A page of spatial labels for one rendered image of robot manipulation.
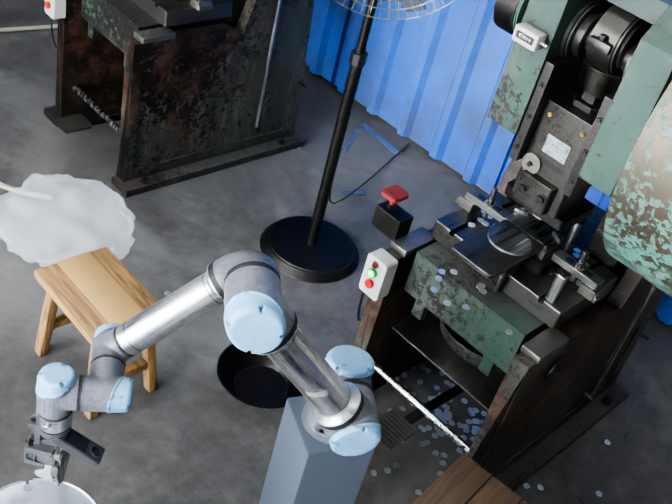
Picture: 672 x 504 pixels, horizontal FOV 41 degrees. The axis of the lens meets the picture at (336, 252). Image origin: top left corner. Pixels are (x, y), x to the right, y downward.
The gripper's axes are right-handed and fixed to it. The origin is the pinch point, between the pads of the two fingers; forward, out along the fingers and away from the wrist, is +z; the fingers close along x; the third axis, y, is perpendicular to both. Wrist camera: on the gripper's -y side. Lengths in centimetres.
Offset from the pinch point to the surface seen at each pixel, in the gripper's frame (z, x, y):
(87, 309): 2, -58, 14
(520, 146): -68, -81, -89
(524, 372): -25, -46, -103
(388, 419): 19, -60, -78
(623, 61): -98, -80, -104
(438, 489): 0, -23, -89
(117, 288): 2, -69, 9
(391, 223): -33, -84, -63
